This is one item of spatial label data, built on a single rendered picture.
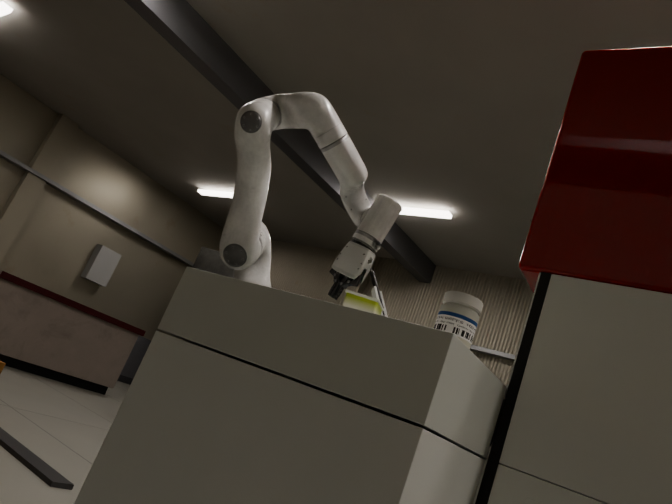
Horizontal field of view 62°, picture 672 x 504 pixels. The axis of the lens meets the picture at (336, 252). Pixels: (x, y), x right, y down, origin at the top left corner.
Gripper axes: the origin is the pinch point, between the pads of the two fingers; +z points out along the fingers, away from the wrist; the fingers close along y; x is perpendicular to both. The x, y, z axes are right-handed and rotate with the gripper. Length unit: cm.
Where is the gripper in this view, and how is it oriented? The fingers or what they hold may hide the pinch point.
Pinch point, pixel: (335, 291)
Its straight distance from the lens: 162.3
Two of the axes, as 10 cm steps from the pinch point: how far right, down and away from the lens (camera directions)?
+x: -4.7, -4.2, -7.8
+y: -7.1, -3.3, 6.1
